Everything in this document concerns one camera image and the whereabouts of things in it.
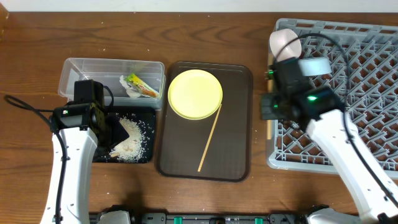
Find wooden chopstick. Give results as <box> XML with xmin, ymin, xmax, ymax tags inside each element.
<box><xmin>267</xmin><ymin>53</ymin><xmax>274</xmax><ymax>140</ymax></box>
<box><xmin>197</xmin><ymin>104</ymin><xmax>222</xmax><ymax>172</ymax></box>

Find light blue bowl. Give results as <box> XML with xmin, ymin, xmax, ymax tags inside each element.
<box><xmin>298</xmin><ymin>57</ymin><xmax>332</xmax><ymax>77</ymax></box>

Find yellow plate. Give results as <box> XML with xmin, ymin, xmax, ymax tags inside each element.
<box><xmin>168</xmin><ymin>69</ymin><xmax>223</xmax><ymax>120</ymax></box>

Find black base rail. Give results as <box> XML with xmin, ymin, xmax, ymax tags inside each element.
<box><xmin>89</xmin><ymin>205</ymin><xmax>361</xmax><ymax>224</ymax></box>

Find green snack wrapper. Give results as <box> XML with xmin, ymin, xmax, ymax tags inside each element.
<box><xmin>124</xmin><ymin>73</ymin><xmax>159</xmax><ymax>98</ymax></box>

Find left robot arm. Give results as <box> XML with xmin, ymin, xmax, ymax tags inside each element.
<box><xmin>40</xmin><ymin>103</ymin><xmax>129</xmax><ymax>223</ymax></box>

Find dark brown serving tray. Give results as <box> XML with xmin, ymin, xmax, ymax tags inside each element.
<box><xmin>155</xmin><ymin>62</ymin><xmax>252</xmax><ymax>182</ymax></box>

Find grey dishwasher rack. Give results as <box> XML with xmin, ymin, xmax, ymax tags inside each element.
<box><xmin>266</xmin><ymin>18</ymin><xmax>397</xmax><ymax>179</ymax></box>

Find clear plastic bin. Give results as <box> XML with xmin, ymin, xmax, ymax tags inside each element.
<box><xmin>58</xmin><ymin>58</ymin><xmax>165</xmax><ymax>110</ymax></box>

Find rice and food scraps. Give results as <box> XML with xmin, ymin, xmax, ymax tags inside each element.
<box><xmin>109</xmin><ymin>117</ymin><xmax>144</xmax><ymax>162</ymax></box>

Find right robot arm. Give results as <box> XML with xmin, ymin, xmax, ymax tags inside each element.
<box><xmin>261</xmin><ymin>87</ymin><xmax>397</xmax><ymax>223</ymax></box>

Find white tissue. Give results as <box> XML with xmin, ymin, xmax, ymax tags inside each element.
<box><xmin>119</xmin><ymin>75</ymin><xmax>142</xmax><ymax>98</ymax></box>

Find black waste tray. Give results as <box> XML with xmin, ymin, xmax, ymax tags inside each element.
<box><xmin>93</xmin><ymin>106</ymin><xmax>156</xmax><ymax>164</ymax></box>

